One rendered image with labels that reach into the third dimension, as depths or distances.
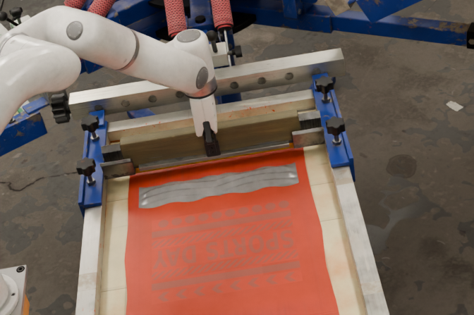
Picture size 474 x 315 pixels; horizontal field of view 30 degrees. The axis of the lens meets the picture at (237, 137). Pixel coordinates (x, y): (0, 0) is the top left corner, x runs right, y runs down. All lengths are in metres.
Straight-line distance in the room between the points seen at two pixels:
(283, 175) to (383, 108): 1.78
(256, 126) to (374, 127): 1.68
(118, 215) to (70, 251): 1.39
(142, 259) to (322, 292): 0.39
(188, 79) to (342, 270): 0.48
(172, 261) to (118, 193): 0.27
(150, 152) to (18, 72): 0.61
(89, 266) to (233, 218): 0.32
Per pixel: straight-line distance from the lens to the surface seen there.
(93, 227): 1.92
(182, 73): 1.72
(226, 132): 1.98
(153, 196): 1.99
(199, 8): 2.51
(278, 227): 1.86
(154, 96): 2.22
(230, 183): 1.97
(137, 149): 2.00
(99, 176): 2.02
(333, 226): 1.85
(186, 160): 2.01
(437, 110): 3.69
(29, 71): 1.47
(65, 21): 1.61
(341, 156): 1.94
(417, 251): 3.11
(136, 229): 1.93
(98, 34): 1.58
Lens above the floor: 2.25
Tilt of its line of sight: 38 degrees down
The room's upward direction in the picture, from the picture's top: 11 degrees counter-clockwise
